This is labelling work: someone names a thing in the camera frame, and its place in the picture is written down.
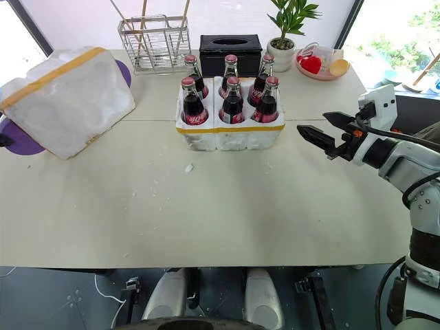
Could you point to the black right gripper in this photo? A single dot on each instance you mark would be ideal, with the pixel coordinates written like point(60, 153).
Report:
point(350, 144)

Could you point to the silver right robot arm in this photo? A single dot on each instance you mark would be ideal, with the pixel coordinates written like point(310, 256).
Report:
point(405, 165)

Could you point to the cola glass bottle red cap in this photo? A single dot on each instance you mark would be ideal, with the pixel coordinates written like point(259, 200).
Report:
point(230, 68)
point(233, 106)
point(198, 82)
point(268, 106)
point(256, 94)
point(192, 106)

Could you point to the white foam crate yellow tape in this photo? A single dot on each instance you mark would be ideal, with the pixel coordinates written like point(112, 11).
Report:
point(233, 141)

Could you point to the black tissue box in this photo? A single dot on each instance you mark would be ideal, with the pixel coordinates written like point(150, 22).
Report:
point(230, 56)

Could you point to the white foam box yellow tape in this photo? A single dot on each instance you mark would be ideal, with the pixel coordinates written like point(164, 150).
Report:
point(68, 99)

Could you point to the pink round plate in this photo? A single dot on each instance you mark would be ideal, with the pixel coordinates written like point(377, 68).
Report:
point(319, 77)

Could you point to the yellow round object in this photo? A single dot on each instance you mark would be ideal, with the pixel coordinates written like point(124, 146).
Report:
point(339, 66)

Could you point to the red heart toy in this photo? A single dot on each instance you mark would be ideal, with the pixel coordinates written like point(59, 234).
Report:
point(311, 65)

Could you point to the clear plastic cup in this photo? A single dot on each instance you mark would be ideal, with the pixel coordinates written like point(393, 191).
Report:
point(324, 56)

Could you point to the white plant pot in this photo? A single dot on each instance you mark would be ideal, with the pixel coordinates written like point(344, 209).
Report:
point(281, 58)

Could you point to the olive cloth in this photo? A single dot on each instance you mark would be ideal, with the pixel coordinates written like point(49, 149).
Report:
point(429, 134)

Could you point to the green leafy plant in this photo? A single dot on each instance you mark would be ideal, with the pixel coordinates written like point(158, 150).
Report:
point(290, 17)

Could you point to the white foam crumb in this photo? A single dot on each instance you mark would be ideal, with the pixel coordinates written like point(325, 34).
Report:
point(188, 167)

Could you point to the white robot foot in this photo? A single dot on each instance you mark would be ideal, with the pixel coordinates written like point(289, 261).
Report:
point(263, 295)
point(165, 295)

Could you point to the wooden stick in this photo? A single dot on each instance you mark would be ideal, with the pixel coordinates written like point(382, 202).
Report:
point(143, 20)
point(125, 24)
point(184, 17)

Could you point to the purple round mat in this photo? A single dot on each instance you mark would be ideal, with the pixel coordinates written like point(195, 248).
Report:
point(124, 74)
point(24, 141)

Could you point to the small black object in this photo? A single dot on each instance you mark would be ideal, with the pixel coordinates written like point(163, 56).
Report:
point(5, 141)

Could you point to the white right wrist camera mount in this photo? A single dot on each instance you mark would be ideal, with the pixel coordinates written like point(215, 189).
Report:
point(381, 106)

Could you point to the black table leg bracket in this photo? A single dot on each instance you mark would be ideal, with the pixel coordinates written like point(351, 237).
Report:
point(316, 295)
point(130, 295)

